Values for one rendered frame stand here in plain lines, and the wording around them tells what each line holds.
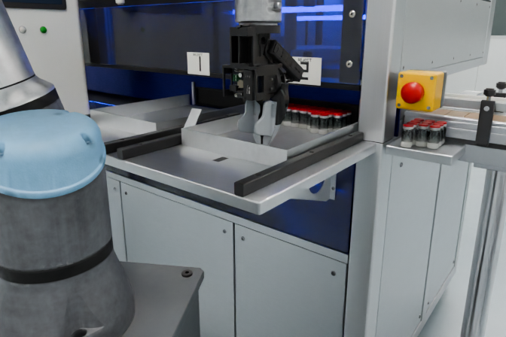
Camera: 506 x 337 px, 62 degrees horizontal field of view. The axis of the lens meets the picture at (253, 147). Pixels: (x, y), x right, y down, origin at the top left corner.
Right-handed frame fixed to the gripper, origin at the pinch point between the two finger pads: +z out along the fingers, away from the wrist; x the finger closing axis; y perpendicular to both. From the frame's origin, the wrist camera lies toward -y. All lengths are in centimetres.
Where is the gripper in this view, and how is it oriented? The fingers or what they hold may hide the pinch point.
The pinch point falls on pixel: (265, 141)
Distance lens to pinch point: 74.9
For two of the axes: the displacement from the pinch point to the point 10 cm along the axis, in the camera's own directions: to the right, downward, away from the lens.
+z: 0.0, 9.6, 2.7
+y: -6.2, 2.1, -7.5
